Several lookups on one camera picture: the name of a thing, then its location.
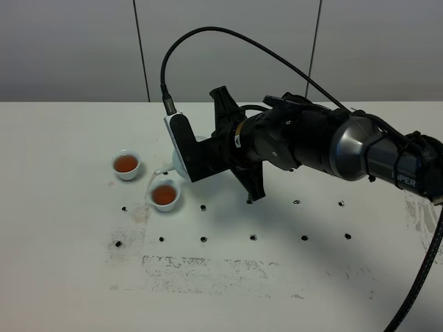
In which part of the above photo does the light blue porcelain teapot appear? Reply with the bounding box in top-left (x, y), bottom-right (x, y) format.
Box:
top-left (151, 138), bottom-right (191, 180)

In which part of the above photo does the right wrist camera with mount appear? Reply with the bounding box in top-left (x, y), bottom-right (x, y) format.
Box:
top-left (164, 112), bottom-right (229, 183)

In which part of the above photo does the far light blue teacup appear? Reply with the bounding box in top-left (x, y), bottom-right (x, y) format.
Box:
top-left (111, 149), bottom-right (141, 181)

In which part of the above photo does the black braided right cable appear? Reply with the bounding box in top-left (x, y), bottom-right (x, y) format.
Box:
top-left (159, 26), bottom-right (443, 332)

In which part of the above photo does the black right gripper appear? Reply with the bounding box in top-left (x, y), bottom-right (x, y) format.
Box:
top-left (210, 86), bottom-right (266, 202)

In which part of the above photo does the near light blue teacup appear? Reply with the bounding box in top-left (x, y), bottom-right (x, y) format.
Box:
top-left (147, 179), bottom-right (181, 212)

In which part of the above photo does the light blue teacup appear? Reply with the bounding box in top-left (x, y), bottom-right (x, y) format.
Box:
top-left (111, 149), bottom-right (141, 181)
top-left (147, 179), bottom-right (181, 212)

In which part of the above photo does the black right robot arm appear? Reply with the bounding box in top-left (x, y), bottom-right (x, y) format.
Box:
top-left (210, 86), bottom-right (442, 205)

